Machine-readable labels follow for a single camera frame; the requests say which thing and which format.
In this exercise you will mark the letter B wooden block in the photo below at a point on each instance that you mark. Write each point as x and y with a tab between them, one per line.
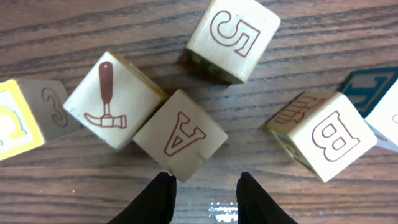
323	131

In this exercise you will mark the yellow block letter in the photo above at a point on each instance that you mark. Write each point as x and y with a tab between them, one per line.
32	115

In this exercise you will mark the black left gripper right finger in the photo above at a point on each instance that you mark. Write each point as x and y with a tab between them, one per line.
256	206

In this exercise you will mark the scissors picture wooden block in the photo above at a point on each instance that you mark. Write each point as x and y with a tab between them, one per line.
374	94

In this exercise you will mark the letter A wooden block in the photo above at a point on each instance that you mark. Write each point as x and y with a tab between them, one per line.
181	136

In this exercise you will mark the number five green block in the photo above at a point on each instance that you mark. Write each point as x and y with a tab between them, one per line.
231	38

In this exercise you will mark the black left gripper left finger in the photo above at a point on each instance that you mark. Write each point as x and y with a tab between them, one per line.
154	205

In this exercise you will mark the hammer picture block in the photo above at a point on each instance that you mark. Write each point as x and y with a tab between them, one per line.
114	100

